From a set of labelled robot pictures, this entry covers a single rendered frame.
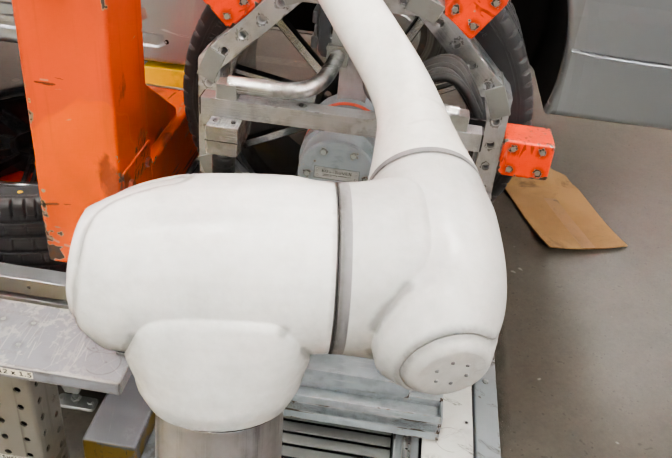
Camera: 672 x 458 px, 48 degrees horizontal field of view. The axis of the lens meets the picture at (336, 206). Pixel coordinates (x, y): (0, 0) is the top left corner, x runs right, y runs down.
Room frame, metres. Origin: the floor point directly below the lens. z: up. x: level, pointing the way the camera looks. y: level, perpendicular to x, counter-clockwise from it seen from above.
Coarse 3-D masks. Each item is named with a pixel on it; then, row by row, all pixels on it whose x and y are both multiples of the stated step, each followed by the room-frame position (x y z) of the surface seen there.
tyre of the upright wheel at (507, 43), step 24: (216, 24) 1.30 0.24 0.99; (504, 24) 1.26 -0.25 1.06; (192, 48) 1.31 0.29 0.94; (504, 48) 1.26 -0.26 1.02; (192, 72) 1.30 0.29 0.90; (504, 72) 1.26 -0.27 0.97; (528, 72) 1.26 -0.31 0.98; (192, 96) 1.30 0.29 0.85; (528, 96) 1.26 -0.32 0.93; (192, 120) 1.30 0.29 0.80; (528, 120) 1.26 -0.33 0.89
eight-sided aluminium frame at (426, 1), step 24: (264, 0) 1.21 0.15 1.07; (288, 0) 1.20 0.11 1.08; (312, 0) 1.20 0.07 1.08; (384, 0) 1.19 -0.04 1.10; (408, 0) 1.19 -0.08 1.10; (432, 0) 1.18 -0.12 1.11; (240, 24) 1.21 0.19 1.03; (264, 24) 1.21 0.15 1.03; (432, 24) 1.18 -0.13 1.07; (216, 48) 1.21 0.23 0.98; (240, 48) 1.21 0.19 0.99; (456, 48) 1.18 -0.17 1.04; (480, 48) 1.22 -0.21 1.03; (216, 72) 1.21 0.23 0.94; (480, 72) 1.18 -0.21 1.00; (504, 96) 1.17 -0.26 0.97; (504, 120) 1.17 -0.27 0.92; (240, 168) 1.26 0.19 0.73; (480, 168) 1.17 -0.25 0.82
